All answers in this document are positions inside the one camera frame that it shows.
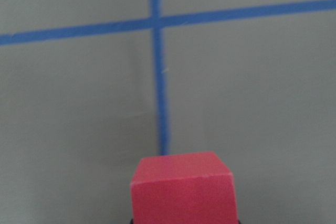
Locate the blue tape line lengthwise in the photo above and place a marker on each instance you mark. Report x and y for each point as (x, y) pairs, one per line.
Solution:
(160, 81)

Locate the blue tape line crosswise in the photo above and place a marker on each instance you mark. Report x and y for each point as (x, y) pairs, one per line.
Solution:
(166, 21)

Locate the red cube block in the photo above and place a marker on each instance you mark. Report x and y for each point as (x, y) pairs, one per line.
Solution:
(183, 188)

